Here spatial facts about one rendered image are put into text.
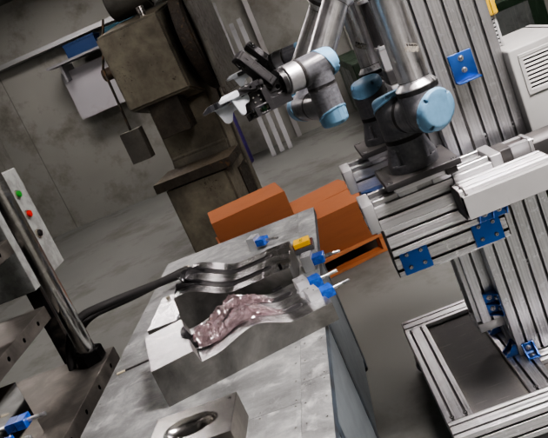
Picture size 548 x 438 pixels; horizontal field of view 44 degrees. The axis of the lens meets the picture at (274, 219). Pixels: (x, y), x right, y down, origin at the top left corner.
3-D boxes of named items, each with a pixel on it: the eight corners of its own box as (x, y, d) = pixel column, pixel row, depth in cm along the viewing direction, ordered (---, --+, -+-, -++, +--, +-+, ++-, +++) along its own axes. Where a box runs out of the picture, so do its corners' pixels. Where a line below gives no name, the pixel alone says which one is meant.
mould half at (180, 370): (310, 292, 207) (297, 261, 204) (339, 319, 182) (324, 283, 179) (161, 368, 199) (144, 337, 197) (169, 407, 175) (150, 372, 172)
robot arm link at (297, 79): (296, 57, 165) (284, 65, 173) (281, 64, 163) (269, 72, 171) (310, 85, 166) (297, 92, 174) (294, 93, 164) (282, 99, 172)
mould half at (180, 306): (299, 263, 235) (284, 228, 232) (299, 293, 210) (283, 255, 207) (169, 312, 242) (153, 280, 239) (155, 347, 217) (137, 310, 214)
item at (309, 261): (343, 255, 226) (337, 240, 224) (343, 260, 221) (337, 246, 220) (306, 267, 229) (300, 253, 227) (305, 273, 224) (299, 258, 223)
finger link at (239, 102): (237, 117, 153) (258, 108, 160) (225, 94, 152) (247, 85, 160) (227, 122, 155) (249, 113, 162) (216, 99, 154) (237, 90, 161)
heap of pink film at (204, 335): (271, 296, 200) (261, 273, 198) (287, 315, 183) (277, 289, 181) (192, 336, 197) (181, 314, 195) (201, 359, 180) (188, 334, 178)
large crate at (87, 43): (104, 44, 910) (98, 32, 905) (98, 45, 877) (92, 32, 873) (74, 57, 914) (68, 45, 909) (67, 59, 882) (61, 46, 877)
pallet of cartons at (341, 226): (230, 326, 423) (187, 235, 406) (233, 275, 511) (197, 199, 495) (403, 255, 415) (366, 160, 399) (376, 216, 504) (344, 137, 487)
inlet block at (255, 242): (283, 241, 267) (277, 228, 265) (277, 246, 263) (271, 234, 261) (256, 246, 274) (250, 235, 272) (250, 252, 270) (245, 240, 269)
